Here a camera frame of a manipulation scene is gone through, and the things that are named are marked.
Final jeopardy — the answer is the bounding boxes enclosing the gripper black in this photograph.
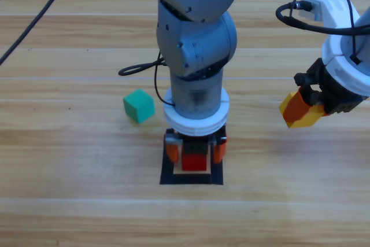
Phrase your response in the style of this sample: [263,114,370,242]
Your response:
[164,127,228,164]
[284,57,364,123]

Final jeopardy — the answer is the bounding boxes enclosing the red wooden cube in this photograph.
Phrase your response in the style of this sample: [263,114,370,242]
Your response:
[181,153,208,172]

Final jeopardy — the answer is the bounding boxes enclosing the yellow wooden cube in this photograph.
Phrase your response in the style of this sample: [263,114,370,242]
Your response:
[279,90,326,129]

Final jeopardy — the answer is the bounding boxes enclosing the green wooden cube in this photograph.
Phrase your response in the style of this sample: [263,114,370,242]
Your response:
[123,89,156,125]

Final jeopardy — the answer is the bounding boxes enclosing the black tape square outline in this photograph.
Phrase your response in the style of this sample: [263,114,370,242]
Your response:
[159,135,224,186]

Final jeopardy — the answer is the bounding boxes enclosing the thick black cable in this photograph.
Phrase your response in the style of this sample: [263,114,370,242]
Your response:
[275,1,370,35]
[0,0,167,76]

